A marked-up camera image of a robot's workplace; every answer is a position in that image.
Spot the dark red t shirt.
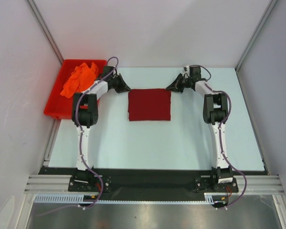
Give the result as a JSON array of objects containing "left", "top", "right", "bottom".
[{"left": 128, "top": 89, "right": 171, "bottom": 121}]

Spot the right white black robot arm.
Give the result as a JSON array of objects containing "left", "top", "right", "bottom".
[{"left": 166, "top": 65, "right": 233, "bottom": 191}]

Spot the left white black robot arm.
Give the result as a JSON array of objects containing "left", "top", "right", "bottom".
[{"left": 71, "top": 66, "right": 131, "bottom": 171}]

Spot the orange t shirt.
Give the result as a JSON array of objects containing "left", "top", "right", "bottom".
[{"left": 60, "top": 62, "right": 99, "bottom": 99}]

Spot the red plastic bin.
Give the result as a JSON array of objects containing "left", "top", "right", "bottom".
[{"left": 43, "top": 59, "right": 107, "bottom": 119}]

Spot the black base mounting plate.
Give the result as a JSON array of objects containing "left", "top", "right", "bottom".
[{"left": 38, "top": 167, "right": 269, "bottom": 201}]

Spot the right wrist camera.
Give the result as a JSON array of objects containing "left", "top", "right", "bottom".
[{"left": 183, "top": 65, "right": 202, "bottom": 81}]

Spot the left corner aluminium post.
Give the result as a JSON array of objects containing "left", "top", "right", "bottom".
[{"left": 25, "top": 0, "right": 64, "bottom": 65}]

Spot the slotted grey cable duct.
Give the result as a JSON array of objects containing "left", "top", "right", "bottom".
[{"left": 34, "top": 194, "right": 228, "bottom": 205}]

